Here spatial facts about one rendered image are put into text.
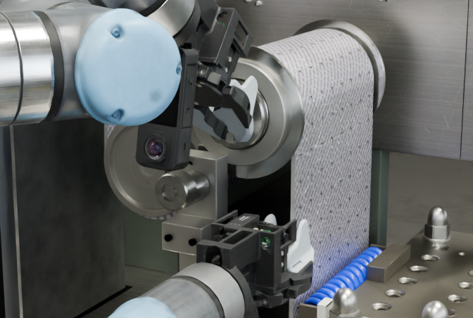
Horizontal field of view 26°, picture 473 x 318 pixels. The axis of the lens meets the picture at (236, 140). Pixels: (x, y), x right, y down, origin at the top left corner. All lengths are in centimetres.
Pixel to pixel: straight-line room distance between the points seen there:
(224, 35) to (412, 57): 46
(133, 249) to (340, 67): 58
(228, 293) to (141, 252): 72
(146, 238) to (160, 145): 70
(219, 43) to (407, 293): 41
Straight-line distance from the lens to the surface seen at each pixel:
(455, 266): 131
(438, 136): 138
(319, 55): 119
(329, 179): 119
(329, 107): 117
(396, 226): 475
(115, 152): 121
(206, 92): 96
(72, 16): 69
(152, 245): 162
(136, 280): 160
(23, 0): 81
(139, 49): 67
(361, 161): 129
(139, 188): 120
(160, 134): 93
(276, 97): 107
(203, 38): 97
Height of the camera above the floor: 148
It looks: 14 degrees down
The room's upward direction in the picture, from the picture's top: straight up
